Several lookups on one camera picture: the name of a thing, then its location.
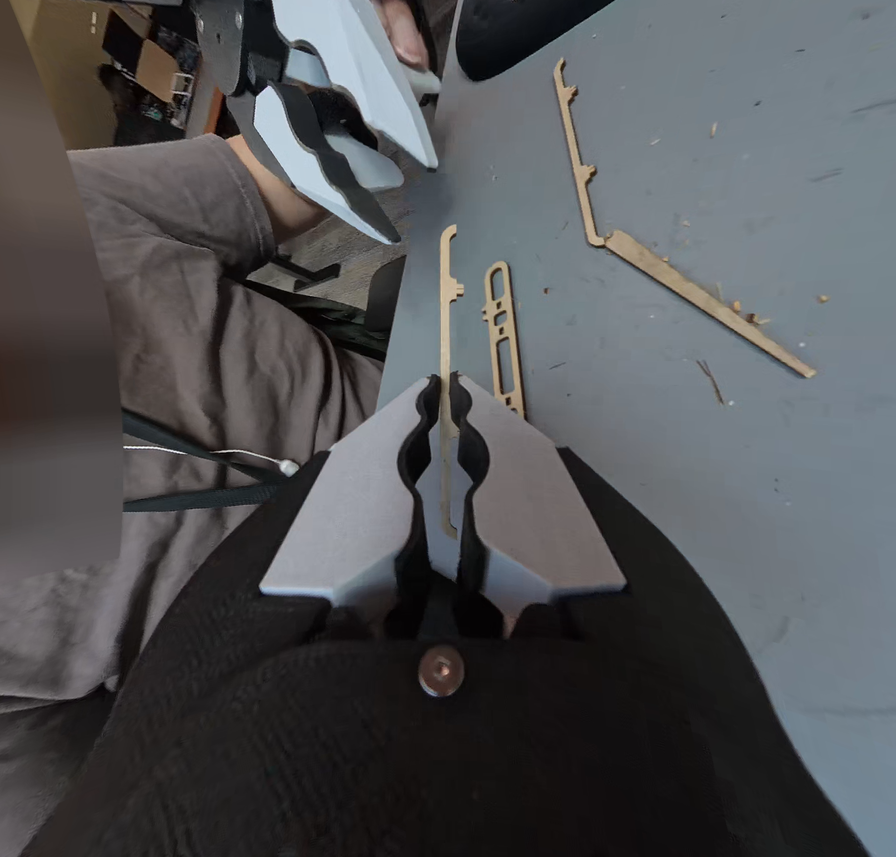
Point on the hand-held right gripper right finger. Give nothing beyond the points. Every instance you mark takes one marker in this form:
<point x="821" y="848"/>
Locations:
<point x="539" y="514"/>

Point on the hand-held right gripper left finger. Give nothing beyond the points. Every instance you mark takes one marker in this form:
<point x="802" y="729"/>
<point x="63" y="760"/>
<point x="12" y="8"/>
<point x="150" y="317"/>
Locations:
<point x="343" y="514"/>

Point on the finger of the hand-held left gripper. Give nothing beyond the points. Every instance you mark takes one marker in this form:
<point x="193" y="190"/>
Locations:
<point x="357" y="52"/>
<point x="294" y="150"/>

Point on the slotted wooden part with loop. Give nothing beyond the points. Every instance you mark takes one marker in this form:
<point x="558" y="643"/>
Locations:
<point x="507" y="315"/>

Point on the thin hooked wooden strip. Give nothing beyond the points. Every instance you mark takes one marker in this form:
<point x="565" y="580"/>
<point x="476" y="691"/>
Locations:
<point x="446" y="325"/>

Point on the person's left forearm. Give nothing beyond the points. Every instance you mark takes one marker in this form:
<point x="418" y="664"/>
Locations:
<point x="287" y="206"/>

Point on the person's left hand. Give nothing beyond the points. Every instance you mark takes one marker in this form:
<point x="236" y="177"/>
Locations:
<point x="402" y="28"/>

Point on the small cardboard box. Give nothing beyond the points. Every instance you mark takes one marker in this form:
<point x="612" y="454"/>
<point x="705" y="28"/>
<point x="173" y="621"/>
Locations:
<point x="150" y="63"/>

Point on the black office chair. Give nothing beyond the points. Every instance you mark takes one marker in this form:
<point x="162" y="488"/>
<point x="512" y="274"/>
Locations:
<point x="385" y="297"/>

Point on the large cardboard box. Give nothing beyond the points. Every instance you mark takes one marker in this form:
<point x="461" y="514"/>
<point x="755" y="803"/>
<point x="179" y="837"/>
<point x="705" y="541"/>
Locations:
<point x="63" y="73"/>

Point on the black padded cushion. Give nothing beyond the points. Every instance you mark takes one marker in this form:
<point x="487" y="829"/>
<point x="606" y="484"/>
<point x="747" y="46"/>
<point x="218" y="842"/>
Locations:
<point x="546" y="10"/>

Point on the notched wooden strip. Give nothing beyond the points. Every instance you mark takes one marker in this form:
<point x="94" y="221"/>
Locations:
<point x="575" y="150"/>

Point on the tapered wooden stick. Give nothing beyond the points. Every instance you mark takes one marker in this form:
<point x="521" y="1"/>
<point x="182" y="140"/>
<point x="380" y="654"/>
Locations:
<point x="700" y="297"/>

